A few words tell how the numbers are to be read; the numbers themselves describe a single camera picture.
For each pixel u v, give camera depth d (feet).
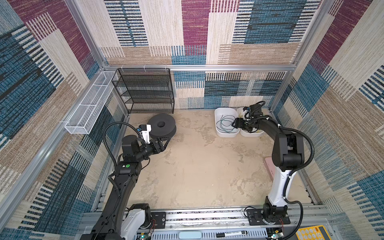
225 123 3.36
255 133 2.91
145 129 2.25
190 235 2.24
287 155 1.81
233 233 2.26
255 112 2.66
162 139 3.41
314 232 2.26
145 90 3.57
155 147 2.15
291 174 1.85
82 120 3.01
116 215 1.39
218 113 3.77
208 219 2.49
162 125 3.42
